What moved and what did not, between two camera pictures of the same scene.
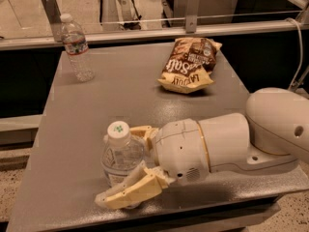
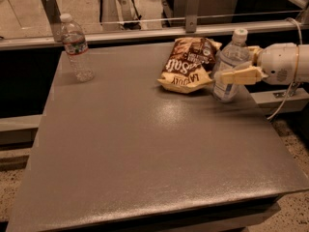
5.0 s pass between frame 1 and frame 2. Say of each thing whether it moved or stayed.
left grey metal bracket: stayed
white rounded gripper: moved
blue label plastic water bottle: moved
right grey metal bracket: stayed
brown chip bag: stayed
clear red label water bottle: stayed
